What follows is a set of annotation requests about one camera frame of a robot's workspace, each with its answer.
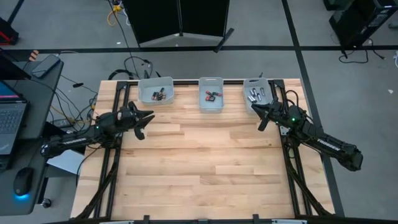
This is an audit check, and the white paper sheet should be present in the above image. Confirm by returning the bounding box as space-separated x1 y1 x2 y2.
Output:
46 149 85 175

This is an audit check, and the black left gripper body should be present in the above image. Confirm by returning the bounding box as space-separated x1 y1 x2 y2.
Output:
116 101 140 131

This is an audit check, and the red and black object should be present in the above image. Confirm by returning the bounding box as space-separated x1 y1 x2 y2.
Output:
0 17 20 46

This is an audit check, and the black smartphone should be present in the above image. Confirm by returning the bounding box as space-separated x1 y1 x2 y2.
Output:
31 54 62 79

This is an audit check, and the light grey plastic bin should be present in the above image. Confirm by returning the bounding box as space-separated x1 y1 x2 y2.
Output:
198 77 224 114
137 77 175 106
242 77 274 113

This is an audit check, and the black folding screen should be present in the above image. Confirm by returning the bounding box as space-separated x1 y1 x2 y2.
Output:
122 0 234 53

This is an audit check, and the yellow cable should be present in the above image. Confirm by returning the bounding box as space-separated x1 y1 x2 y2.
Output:
106 3 124 27

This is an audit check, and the coiled black cable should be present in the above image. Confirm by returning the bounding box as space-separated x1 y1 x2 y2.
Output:
108 55 154 81

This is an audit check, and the grey laptop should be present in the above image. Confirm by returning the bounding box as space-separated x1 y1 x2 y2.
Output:
0 79 29 170

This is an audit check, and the black computer mouse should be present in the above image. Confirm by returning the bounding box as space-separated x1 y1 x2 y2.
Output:
12 167 34 197

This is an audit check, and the black aluminium table frame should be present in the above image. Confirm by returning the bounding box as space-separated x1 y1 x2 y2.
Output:
43 78 398 224

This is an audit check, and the black equipment cabinet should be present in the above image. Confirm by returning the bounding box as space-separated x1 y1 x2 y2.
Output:
328 0 398 47

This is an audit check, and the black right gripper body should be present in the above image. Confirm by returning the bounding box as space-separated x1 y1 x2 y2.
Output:
269 96 290 126

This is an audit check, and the black cable bundle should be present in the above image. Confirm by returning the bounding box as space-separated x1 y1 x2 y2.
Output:
46 74 100 131

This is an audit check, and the black side desk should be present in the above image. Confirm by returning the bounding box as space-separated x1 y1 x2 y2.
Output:
0 49 65 215

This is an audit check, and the black floor cable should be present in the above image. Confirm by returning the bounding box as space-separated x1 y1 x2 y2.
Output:
338 39 386 65

